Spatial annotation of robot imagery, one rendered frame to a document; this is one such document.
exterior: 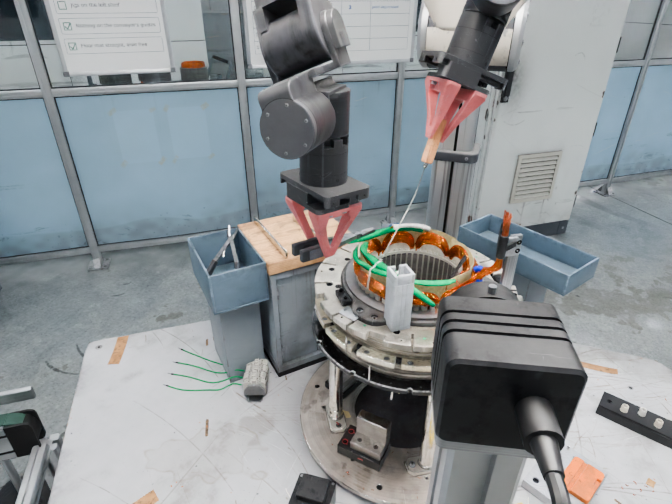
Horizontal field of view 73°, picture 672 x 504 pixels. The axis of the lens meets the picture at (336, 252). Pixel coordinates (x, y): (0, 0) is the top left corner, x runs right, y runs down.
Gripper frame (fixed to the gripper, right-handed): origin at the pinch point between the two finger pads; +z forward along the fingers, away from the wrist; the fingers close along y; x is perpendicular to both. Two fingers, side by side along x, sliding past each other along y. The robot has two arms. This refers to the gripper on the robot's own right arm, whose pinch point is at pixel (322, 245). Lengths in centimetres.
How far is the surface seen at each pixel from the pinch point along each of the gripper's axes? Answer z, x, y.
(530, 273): 16.6, 44.3, 6.1
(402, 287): 4.4, 6.8, 8.4
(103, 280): 123, -1, -224
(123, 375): 44, -22, -43
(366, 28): -14, 161, -183
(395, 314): 8.6, 6.2, 8.2
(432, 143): -11.4, 16.7, 1.8
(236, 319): 27.7, -1.8, -26.3
